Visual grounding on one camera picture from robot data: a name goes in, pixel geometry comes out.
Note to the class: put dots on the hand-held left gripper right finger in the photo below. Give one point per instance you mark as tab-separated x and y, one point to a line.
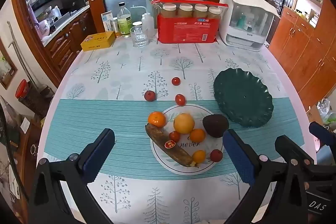
239	158

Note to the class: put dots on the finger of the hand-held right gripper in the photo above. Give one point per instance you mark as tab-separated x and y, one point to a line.
319	130
286	146

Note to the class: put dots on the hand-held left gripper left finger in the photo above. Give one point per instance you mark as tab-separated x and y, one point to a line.
98	157

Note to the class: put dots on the white floral plate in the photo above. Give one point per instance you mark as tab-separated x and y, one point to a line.
210	144

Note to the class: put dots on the dark avocado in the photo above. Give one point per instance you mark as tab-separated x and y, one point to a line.
215	125

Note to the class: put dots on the small orange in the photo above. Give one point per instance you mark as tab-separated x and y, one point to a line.
197	135
198	156

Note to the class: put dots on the dark green scalloped plate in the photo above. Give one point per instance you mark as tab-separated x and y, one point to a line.
242	98

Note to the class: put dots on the brown overripe banana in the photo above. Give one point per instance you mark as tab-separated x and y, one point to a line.
162	140

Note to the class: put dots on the large mandarin orange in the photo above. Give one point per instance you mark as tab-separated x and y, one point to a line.
157	119

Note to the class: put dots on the small red fruit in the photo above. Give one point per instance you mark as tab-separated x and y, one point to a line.
150	96
216	155

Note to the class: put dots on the red cherry tomato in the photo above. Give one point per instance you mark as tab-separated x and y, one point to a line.
180	100
176	81
174	136

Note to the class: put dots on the brown cardboard box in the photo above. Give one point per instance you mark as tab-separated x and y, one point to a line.
312	115

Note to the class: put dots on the clear plastic bag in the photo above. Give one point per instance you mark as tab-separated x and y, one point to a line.
325	109

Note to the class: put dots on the large yellow orange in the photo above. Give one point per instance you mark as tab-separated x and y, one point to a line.
184	123

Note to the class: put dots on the wooden sideboard cabinet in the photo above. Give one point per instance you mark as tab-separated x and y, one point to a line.
296	50

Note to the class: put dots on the tree print tablecloth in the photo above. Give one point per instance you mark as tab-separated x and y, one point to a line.
126	66

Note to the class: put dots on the red lidded container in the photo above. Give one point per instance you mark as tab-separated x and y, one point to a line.
21	88

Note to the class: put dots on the yellow cardboard box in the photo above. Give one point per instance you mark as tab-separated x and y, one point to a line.
97	41

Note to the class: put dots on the wooden kitchen cabinet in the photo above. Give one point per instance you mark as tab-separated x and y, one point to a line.
65	43

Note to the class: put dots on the clear glass tumbler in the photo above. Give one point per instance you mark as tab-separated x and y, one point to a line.
139	37

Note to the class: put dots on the framed picture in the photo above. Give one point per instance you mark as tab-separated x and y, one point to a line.
6	69

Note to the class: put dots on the small metal tin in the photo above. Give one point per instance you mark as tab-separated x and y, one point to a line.
114	27

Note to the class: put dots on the white and blue carton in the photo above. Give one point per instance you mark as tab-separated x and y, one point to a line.
107	19

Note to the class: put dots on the clear plastic bottle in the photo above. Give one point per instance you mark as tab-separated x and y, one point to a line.
124	21

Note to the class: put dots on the small white capped jar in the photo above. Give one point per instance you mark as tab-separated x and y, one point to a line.
137	24

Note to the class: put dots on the red box with jars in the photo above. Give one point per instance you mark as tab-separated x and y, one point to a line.
187	29

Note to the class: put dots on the white squeeze bottle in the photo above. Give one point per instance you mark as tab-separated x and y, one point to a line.
148	24

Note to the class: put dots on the white lidded jar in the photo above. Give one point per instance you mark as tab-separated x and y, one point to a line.
201	11
169	11
185	10
214	12

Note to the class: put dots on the white countertop storage cabinet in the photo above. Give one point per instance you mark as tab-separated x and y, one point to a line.
236	3

